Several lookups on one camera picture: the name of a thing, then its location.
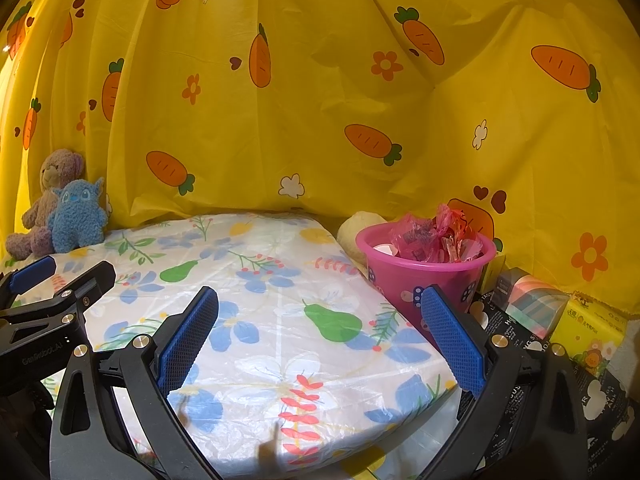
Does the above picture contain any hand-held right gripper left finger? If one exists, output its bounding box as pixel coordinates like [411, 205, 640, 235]
[50, 286, 221, 480]

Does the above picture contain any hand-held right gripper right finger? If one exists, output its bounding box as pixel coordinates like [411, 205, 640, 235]
[415, 284, 588, 480]

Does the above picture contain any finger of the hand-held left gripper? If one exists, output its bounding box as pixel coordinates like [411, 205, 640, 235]
[0, 260, 117, 328]
[0, 255, 57, 306]

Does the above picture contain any pink plastic bucket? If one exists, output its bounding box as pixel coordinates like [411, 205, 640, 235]
[356, 222, 497, 351]

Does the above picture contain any blue plush toy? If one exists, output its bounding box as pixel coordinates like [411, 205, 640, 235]
[47, 176, 110, 254]

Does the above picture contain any pastel striped box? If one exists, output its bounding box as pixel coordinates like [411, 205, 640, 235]
[492, 266, 571, 341]

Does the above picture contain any floral plastic tablecloth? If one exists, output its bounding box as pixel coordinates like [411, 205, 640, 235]
[0, 212, 463, 480]

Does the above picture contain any purple teddy bear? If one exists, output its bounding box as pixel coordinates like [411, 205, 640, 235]
[6, 148, 86, 261]

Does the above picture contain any dark pink plastic bag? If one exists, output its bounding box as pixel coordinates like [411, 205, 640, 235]
[435, 203, 486, 263]

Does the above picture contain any yellow tissue pack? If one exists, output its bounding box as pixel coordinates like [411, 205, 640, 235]
[550, 292, 628, 376]

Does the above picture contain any black printed box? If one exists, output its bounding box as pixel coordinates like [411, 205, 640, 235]
[470, 285, 636, 480]

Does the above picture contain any yellow carrot print curtain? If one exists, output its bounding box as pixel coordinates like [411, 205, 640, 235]
[0, 0, 640, 321]

